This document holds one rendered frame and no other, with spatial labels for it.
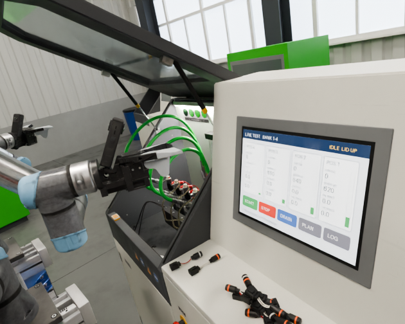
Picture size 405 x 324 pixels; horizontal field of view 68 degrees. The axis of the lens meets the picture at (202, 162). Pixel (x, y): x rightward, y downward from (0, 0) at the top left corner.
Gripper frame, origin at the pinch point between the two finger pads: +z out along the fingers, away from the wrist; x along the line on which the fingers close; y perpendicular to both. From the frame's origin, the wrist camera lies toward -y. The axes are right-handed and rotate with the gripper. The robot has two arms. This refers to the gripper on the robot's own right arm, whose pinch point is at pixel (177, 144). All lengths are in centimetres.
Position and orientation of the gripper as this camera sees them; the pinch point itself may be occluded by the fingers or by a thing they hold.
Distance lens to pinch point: 72.7
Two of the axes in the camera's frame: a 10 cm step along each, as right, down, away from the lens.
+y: 2.1, 9.6, 2.0
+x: 2.5, 1.4, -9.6
